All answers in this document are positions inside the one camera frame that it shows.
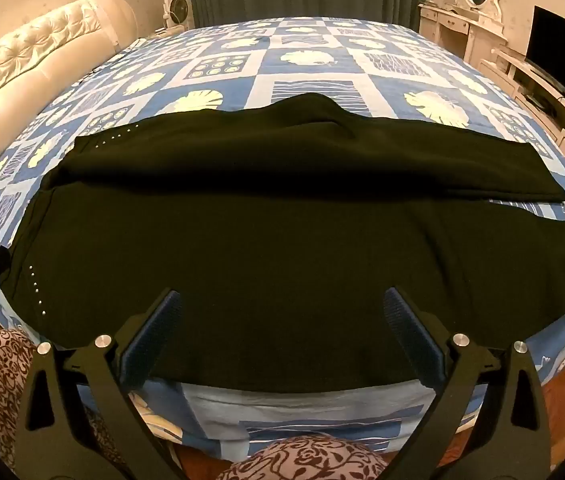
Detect white television stand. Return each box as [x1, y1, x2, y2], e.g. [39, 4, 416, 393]
[480, 45, 565, 196]

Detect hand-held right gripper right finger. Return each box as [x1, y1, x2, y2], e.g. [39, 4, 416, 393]
[383, 286, 553, 480]

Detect cream tufted headboard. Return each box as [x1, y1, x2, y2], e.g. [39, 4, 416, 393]
[0, 0, 139, 206]

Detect white dressing table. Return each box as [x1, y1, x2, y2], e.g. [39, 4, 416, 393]
[417, 0, 509, 68]

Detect small white fan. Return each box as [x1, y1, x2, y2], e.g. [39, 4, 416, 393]
[162, 0, 194, 31]

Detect blue printed bedsheet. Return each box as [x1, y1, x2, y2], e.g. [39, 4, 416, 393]
[0, 16, 565, 453]

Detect black pants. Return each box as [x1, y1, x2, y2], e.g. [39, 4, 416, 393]
[0, 94, 565, 395]

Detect person's floral patterned clothing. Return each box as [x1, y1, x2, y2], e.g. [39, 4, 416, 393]
[0, 322, 388, 480]

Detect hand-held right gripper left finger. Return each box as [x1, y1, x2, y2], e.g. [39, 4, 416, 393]
[15, 288, 183, 480]

